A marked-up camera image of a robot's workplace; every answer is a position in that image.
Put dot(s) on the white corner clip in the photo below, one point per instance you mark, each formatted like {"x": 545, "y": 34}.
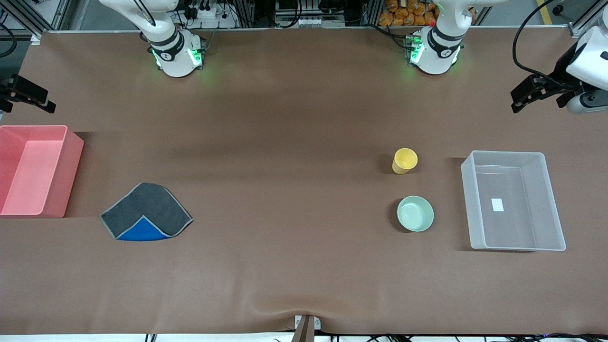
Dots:
{"x": 36, "y": 39}

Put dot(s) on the mint green bowl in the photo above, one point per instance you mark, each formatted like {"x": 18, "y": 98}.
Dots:
{"x": 415, "y": 213}

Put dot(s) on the white label sticker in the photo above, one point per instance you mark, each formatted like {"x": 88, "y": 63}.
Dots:
{"x": 497, "y": 204}

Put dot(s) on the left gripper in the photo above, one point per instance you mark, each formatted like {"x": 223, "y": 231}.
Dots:
{"x": 566, "y": 63}

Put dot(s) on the clear plastic bin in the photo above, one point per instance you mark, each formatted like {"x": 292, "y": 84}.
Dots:
{"x": 513, "y": 228}

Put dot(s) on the orange packet pile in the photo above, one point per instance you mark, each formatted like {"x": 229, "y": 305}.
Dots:
{"x": 408, "y": 14}

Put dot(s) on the black electronics rack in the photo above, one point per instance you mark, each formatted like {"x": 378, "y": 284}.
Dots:
{"x": 308, "y": 12}

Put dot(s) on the pink plastic bin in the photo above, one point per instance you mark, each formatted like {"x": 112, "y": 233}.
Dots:
{"x": 57, "y": 180}

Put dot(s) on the metal table clamp bracket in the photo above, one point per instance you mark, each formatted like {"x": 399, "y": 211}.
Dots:
{"x": 306, "y": 327}

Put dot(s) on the brown table mat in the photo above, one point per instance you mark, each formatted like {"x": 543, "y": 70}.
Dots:
{"x": 285, "y": 190}

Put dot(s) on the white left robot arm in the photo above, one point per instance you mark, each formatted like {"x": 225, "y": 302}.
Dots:
{"x": 441, "y": 47}

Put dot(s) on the yellow plastic cup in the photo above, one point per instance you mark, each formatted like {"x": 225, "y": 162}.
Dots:
{"x": 404, "y": 160}

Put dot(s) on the white power strip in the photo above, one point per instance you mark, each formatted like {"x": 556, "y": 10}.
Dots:
{"x": 209, "y": 16}

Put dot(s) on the grey and blue cloth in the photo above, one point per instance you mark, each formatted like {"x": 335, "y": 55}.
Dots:
{"x": 142, "y": 204}

